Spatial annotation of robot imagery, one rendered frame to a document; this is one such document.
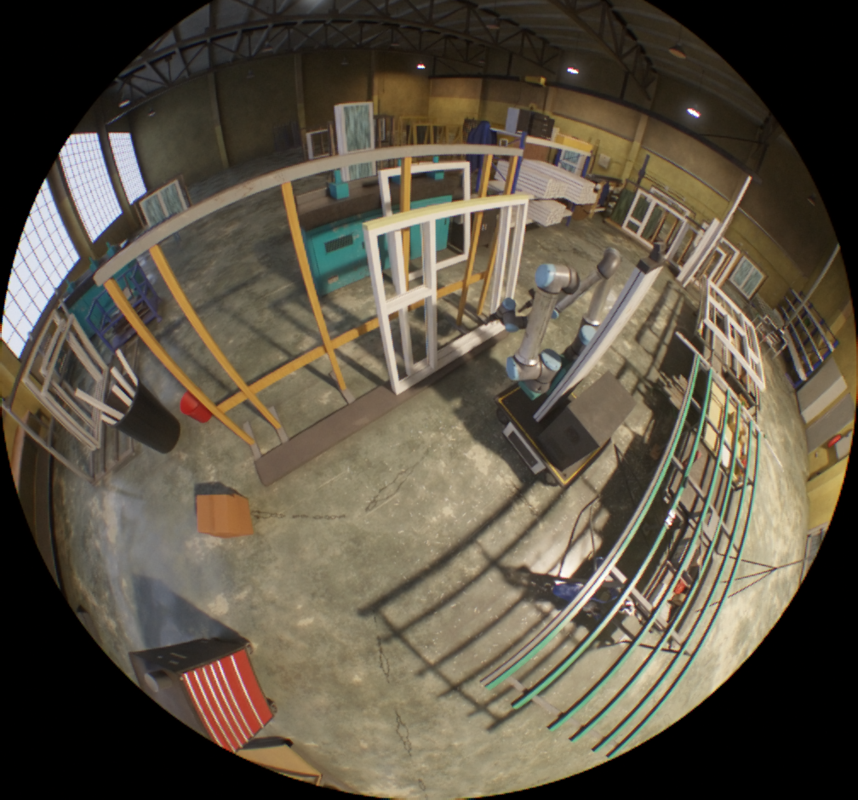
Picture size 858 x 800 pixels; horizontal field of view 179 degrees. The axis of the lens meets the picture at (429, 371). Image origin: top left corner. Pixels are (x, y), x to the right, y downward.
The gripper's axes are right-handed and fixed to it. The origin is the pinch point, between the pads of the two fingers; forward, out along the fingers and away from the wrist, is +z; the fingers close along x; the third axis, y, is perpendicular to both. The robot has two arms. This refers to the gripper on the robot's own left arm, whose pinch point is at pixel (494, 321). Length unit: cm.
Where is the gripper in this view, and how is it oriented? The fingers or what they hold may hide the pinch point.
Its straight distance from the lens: 211.2
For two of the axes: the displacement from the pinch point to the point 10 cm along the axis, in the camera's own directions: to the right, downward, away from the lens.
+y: -3.7, -9.2, 1.4
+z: -1.1, 1.9, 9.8
